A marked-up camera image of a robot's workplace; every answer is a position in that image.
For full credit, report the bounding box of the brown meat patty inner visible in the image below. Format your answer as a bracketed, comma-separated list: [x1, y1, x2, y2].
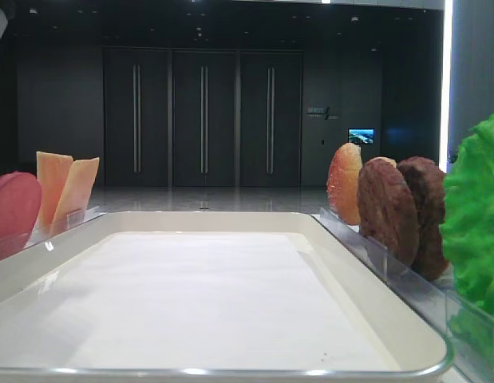
[357, 158, 419, 267]

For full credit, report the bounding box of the brown meat patty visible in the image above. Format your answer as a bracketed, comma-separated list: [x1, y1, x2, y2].
[397, 156, 449, 281]
[357, 158, 419, 267]

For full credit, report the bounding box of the orange cheese slice inner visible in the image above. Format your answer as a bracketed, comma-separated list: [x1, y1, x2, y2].
[49, 157, 100, 236]

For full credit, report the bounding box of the orange cheese slice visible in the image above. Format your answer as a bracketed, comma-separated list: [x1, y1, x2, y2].
[36, 152, 73, 233]
[49, 157, 100, 236]

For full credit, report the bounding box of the brown meat patty outer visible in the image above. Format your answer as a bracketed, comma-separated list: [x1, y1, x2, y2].
[397, 156, 449, 281]

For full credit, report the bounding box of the orange cheese slice outer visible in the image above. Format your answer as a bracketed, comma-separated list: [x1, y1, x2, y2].
[36, 152, 73, 233]

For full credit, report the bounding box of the green lettuce leaf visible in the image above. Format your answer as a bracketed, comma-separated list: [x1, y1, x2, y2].
[440, 107, 494, 352]

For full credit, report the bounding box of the red tomato slice front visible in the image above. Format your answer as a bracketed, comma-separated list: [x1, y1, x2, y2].
[0, 172, 42, 239]

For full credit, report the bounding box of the bun half inner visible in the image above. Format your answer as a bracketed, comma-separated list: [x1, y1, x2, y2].
[326, 143, 362, 225]

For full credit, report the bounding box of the bun half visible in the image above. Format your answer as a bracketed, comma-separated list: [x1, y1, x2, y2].
[375, 156, 397, 168]
[326, 143, 362, 225]

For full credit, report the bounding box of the dark door right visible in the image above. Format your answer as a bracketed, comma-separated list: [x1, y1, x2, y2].
[240, 52, 302, 188]

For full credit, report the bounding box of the dark door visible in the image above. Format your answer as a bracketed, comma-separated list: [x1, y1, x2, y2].
[105, 49, 168, 187]
[240, 52, 302, 188]
[173, 51, 235, 187]

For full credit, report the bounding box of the dark door middle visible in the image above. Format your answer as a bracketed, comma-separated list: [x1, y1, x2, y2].
[173, 51, 235, 187]

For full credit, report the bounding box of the bun half outer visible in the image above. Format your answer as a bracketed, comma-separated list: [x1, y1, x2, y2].
[375, 156, 397, 168]

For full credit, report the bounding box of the dark door left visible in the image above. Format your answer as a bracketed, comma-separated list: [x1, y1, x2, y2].
[105, 49, 168, 187]

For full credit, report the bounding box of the white rectangular tray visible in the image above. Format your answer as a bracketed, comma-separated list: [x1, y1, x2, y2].
[0, 212, 454, 382]

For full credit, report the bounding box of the small wall screen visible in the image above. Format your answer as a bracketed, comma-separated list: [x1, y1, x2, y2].
[348, 128, 375, 145]

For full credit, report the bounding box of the clear left divider rail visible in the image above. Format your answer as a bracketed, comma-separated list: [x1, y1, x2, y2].
[0, 207, 103, 261]

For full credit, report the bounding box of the clear divider rail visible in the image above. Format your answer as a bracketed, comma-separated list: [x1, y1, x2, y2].
[0, 207, 103, 261]
[314, 208, 494, 382]

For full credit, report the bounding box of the clear right divider rail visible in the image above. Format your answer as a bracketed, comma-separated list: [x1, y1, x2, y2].
[314, 208, 494, 382]

